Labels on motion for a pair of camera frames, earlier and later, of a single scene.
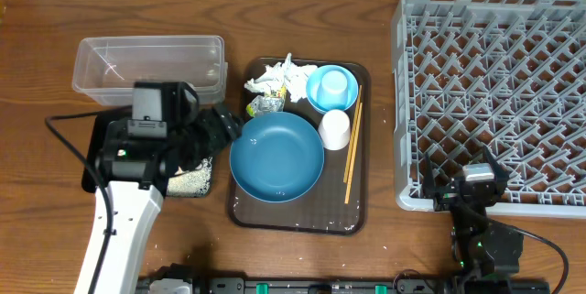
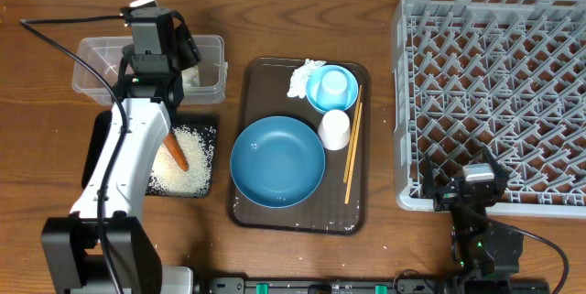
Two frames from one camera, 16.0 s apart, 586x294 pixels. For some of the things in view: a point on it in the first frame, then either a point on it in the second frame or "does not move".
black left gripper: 208,116 → 185,40
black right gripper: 446,195 does not move
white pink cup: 334,129 does not move
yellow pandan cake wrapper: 273,101 → 190,77
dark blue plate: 278,157 does not move
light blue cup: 333,91 does not move
